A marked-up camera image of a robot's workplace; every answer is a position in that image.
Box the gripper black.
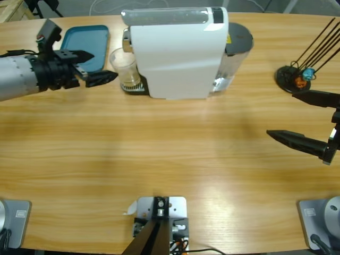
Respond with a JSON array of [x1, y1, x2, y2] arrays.
[[266, 89, 340, 166], [29, 49, 118, 92]]

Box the clear drinking glass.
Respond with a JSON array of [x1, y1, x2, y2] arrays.
[[109, 47, 141, 90]]

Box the grey translucent machine lever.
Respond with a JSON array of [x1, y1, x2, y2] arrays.
[[121, 7, 214, 27]]

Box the blue coffee capsule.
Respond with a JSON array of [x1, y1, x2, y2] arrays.
[[302, 67, 316, 81]]

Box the white capsule coffee machine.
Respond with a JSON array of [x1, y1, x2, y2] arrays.
[[122, 6, 230, 101]]

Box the teal plastic tray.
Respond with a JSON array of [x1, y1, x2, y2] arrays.
[[60, 24, 111, 74]]

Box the black capsule holder with rods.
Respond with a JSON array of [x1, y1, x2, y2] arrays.
[[275, 17, 340, 94]]

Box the metal drip tray grille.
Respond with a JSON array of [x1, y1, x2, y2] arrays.
[[120, 79, 148, 94]]

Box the black stand legs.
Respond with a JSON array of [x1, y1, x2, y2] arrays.
[[25, 0, 64, 19]]

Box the wooden crate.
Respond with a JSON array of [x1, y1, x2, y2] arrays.
[[0, 0, 35, 24]]

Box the clear water tank dark lid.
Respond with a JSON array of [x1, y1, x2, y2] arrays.
[[211, 22, 254, 94]]

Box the white paper tag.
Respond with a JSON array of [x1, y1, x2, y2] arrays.
[[122, 200, 138, 216]]

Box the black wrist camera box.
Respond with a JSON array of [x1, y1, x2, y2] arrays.
[[36, 19, 63, 54]]

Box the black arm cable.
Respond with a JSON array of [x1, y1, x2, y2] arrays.
[[0, 49, 40, 58]]

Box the grey base plate with disc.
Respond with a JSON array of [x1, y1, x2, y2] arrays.
[[296, 195, 340, 250], [0, 199, 32, 250]]

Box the light grey frame leg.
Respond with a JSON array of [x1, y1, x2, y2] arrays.
[[282, 0, 299, 14]]

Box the black base cable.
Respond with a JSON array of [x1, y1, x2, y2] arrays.
[[310, 233, 333, 255], [0, 228, 13, 250]]

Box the white mount block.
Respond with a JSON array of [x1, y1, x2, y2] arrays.
[[132, 195, 191, 252]]

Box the black cable by mount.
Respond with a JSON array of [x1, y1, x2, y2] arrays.
[[185, 248, 226, 255]]

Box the orange cable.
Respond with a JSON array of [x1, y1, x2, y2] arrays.
[[169, 237, 190, 252]]

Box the dark mount post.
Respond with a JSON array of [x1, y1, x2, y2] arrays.
[[121, 196, 171, 255]]

